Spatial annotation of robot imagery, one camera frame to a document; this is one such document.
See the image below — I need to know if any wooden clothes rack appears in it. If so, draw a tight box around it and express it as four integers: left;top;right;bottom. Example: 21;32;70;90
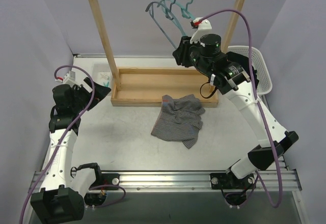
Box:
89;0;245;107

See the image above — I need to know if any teal hanger with black underwear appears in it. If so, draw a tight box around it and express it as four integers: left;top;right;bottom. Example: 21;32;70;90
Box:
159;0;197;37

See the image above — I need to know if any teal hanger with striped underwear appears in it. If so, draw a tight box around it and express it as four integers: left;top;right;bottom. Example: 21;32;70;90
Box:
145;0;183;49

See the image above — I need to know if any grey striped underwear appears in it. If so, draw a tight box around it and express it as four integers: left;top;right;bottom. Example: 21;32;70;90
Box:
151;94;205;149

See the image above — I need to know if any black underwear beige waistband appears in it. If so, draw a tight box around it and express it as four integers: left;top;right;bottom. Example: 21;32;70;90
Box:
227;51;259;89

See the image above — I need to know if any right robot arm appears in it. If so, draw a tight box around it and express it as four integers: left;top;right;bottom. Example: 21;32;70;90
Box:
173;34;298;188

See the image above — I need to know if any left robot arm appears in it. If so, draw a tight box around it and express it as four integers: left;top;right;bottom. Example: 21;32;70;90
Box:
31;77;111;223

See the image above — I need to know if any white foam tray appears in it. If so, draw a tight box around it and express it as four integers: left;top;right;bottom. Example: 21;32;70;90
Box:
92;63;112;88

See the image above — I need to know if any white perforated plastic basket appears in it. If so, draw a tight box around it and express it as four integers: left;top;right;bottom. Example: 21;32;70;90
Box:
228;45;273;96

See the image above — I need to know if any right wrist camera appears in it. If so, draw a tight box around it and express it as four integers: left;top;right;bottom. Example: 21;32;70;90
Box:
190;17;212;44

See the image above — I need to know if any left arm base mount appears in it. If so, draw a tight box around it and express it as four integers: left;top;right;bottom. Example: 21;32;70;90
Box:
98;173;120;190

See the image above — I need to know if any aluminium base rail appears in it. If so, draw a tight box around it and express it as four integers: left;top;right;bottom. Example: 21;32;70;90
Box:
28;170;303;191

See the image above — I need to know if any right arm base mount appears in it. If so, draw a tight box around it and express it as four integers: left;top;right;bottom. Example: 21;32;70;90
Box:
209;172;255;190

